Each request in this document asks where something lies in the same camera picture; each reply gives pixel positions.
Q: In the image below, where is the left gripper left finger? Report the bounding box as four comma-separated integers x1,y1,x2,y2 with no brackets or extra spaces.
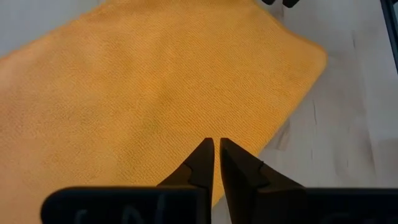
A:
157,138,215,188

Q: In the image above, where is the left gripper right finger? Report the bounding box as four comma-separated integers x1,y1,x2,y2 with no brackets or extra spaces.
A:
219,138,306,190

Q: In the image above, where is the orange microfiber towel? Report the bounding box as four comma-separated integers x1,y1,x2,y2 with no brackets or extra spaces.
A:
0,0,328,224

